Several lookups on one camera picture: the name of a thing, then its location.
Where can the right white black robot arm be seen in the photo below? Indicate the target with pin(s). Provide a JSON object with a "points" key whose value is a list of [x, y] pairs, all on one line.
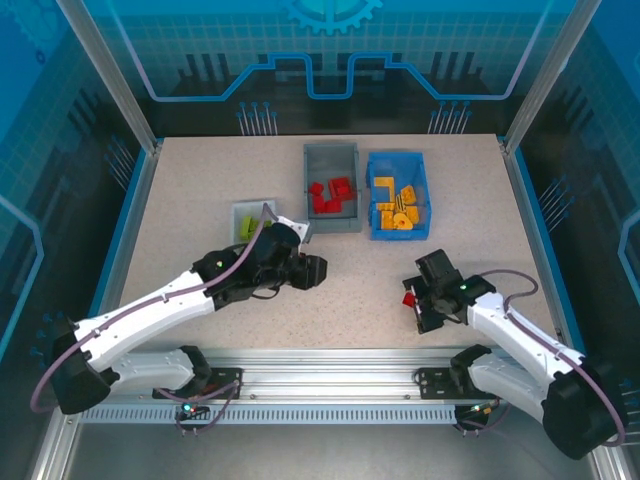
{"points": [[520, 330]]}

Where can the red lego window frame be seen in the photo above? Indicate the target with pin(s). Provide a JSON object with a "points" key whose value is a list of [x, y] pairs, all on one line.
{"points": [[342, 189]]}

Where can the aluminium frame post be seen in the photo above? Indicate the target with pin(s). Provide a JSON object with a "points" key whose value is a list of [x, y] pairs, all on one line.
{"points": [[107, 75], [550, 75]]}

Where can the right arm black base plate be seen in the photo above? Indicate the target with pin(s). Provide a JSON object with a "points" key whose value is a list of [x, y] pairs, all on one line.
{"points": [[432, 382]]}

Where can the right aluminium frame post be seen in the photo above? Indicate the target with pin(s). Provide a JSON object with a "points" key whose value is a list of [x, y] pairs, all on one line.
{"points": [[550, 75]]}

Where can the yellow lego window frame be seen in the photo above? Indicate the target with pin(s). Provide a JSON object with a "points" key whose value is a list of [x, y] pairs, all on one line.
{"points": [[382, 181]]}

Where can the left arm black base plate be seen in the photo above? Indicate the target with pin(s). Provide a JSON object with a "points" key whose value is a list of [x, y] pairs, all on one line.
{"points": [[225, 377]]}

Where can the blue plastic bin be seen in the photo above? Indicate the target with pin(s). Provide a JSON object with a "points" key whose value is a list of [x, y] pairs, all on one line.
{"points": [[400, 165]]}

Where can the right aluminium side rail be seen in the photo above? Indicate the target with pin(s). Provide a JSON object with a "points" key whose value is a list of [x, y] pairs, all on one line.
{"points": [[530, 215]]}

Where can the white plastic bin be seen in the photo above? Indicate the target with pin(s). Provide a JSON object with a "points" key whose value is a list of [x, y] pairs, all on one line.
{"points": [[240, 207]]}

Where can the aluminium side rail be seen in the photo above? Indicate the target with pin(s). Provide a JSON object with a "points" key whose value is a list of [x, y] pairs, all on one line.
{"points": [[530, 215], [135, 210]]}

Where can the red lego brick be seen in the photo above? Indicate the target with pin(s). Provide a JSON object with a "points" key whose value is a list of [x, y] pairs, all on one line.
{"points": [[334, 206], [316, 189], [410, 299], [320, 205]]}

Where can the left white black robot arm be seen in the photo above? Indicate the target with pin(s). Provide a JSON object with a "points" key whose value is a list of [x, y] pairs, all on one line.
{"points": [[150, 310]]}

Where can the yellow lego brick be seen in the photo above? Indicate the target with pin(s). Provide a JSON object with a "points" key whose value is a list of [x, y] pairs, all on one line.
{"points": [[414, 214], [403, 221], [387, 219], [408, 193], [385, 206]]}

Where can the aluminium table edge rail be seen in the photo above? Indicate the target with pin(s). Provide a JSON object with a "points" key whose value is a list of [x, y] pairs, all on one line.
{"points": [[325, 375]]}

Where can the green lego brick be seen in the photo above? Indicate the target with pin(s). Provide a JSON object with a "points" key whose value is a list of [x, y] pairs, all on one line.
{"points": [[267, 223], [247, 227]]}

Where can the metal base tray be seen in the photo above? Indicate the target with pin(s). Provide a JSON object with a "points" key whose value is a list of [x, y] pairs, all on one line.
{"points": [[325, 455]]}

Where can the left base LED connector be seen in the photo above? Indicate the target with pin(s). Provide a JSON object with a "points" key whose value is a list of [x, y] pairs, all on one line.
{"points": [[192, 409]]}

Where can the left aluminium side rail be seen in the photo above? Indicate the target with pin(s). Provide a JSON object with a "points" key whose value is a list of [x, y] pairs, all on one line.
{"points": [[135, 210]]}

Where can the base led connector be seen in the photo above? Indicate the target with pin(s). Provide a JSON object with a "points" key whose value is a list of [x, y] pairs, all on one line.
{"points": [[477, 410], [192, 409]]}

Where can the grey plastic bin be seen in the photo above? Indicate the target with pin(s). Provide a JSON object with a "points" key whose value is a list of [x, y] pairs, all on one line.
{"points": [[330, 160]]}

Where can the left aluminium frame post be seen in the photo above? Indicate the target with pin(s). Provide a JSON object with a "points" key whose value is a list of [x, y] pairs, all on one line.
{"points": [[107, 75]]}

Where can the right base LED connector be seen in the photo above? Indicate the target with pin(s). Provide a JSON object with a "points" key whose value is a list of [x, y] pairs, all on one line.
{"points": [[477, 410]]}

